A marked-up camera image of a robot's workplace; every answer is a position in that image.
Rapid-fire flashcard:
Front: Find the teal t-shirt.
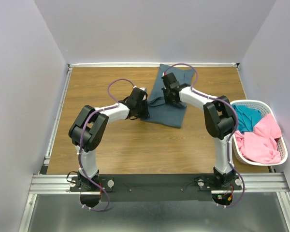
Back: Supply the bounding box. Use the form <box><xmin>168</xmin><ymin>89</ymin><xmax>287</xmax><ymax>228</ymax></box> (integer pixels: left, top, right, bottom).
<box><xmin>233</xmin><ymin>105</ymin><xmax>262</xmax><ymax>133</ymax></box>

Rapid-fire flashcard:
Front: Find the pink t-shirt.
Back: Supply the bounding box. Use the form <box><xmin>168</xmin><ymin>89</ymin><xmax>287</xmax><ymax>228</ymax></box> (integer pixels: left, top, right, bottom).
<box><xmin>235</xmin><ymin>114</ymin><xmax>282</xmax><ymax>164</ymax></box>

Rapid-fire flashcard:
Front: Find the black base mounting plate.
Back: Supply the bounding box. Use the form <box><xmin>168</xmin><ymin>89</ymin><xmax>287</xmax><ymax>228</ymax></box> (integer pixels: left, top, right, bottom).
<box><xmin>67</xmin><ymin>174</ymin><xmax>242</xmax><ymax>208</ymax></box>

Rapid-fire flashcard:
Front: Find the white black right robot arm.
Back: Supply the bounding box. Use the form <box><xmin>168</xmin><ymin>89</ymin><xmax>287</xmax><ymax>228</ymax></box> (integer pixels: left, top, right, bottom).
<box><xmin>162</xmin><ymin>82</ymin><xmax>238</xmax><ymax>189</ymax></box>

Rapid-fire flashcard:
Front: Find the grey-blue t-shirt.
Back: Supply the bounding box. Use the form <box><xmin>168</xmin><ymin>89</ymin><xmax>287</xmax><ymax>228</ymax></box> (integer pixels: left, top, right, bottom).
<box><xmin>143</xmin><ymin>64</ymin><xmax>194</xmax><ymax>128</ymax></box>

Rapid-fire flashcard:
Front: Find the white plastic laundry basket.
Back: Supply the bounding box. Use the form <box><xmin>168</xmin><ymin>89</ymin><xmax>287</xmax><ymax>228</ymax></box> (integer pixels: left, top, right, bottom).
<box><xmin>231</xmin><ymin>100</ymin><xmax>288</xmax><ymax>166</ymax></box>

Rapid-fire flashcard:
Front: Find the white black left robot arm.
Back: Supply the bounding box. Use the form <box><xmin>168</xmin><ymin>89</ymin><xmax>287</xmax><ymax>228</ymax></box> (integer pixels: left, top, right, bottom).
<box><xmin>68</xmin><ymin>87</ymin><xmax>149</xmax><ymax>191</ymax></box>

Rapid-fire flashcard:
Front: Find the aluminium front rail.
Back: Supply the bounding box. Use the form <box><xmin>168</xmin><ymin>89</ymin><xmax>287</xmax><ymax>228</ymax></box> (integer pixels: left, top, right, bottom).
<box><xmin>29</xmin><ymin>173</ymin><xmax>290</xmax><ymax>194</ymax></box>

